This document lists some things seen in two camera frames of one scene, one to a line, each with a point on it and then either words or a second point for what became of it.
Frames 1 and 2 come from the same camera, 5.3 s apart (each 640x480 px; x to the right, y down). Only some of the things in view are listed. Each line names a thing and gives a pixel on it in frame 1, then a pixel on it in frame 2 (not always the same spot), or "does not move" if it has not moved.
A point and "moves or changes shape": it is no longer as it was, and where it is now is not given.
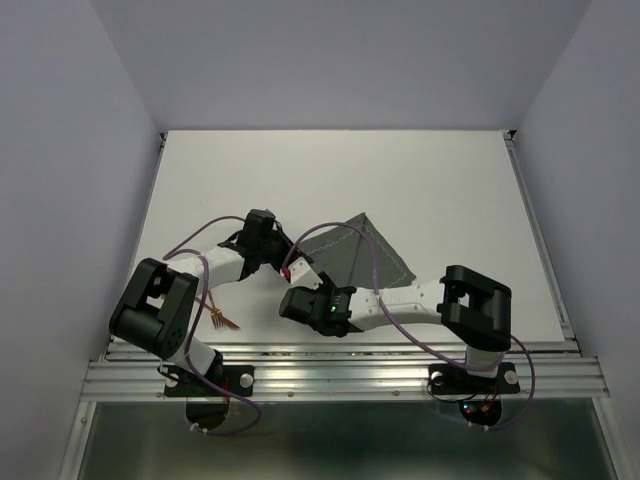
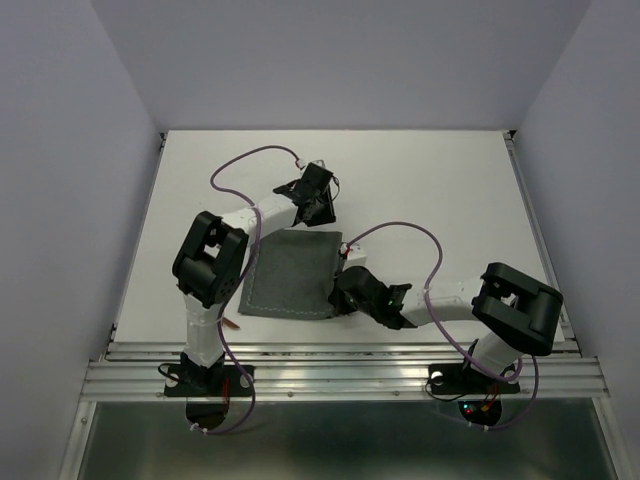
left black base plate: [236, 379] does not move
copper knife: [225, 321] does not move
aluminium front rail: [563, 369] does not move
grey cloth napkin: [344, 257] moves or changes shape
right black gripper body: [325, 289] → [365, 309]
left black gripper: [285, 241] → [328, 215]
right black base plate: [447, 379] does not move
